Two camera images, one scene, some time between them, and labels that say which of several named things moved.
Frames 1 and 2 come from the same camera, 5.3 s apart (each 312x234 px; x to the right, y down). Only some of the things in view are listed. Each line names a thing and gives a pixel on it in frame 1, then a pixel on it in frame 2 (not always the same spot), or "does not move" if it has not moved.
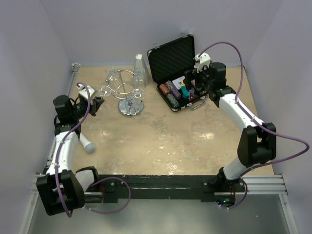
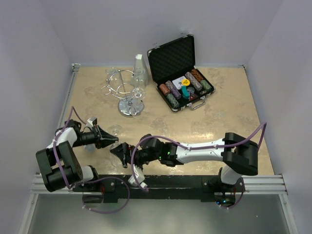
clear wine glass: [105, 91] -> [114, 129]
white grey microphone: [89, 147] does not move
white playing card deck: [177, 82] does not move
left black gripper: [95, 104] -> [102, 138]
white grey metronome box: [140, 75] does not move
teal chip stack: [185, 93] does not move
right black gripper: [190, 74] -> [124, 151]
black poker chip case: [169, 61] does not move
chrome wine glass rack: [121, 84] does not move
